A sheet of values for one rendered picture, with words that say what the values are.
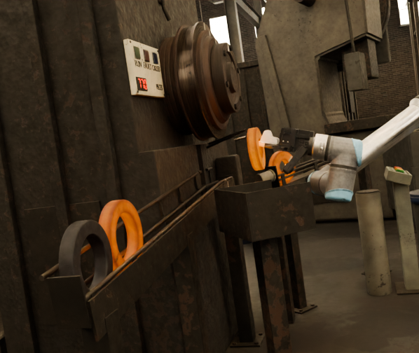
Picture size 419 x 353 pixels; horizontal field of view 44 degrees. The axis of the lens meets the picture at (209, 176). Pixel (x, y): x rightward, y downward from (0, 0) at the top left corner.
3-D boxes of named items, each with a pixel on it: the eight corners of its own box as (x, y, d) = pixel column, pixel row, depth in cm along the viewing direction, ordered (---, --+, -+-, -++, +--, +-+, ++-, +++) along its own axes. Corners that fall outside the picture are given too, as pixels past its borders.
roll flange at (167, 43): (162, 146, 194) (143, 19, 191) (199, 141, 239) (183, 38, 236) (187, 143, 191) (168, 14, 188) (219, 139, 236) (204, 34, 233)
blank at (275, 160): (280, 189, 254) (285, 189, 251) (263, 167, 247) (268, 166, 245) (295, 167, 261) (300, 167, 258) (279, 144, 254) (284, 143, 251)
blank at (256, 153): (244, 132, 179) (253, 129, 179) (251, 125, 194) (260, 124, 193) (252, 175, 182) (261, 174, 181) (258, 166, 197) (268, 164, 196)
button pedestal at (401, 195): (397, 296, 253) (382, 171, 249) (394, 281, 276) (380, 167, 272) (433, 295, 249) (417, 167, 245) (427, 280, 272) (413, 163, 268)
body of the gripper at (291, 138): (282, 126, 188) (315, 131, 185) (279, 150, 189) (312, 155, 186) (279, 127, 181) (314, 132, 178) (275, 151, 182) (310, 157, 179)
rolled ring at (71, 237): (103, 208, 117) (90, 210, 118) (64, 235, 100) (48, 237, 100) (120, 284, 121) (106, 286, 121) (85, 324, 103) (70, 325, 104)
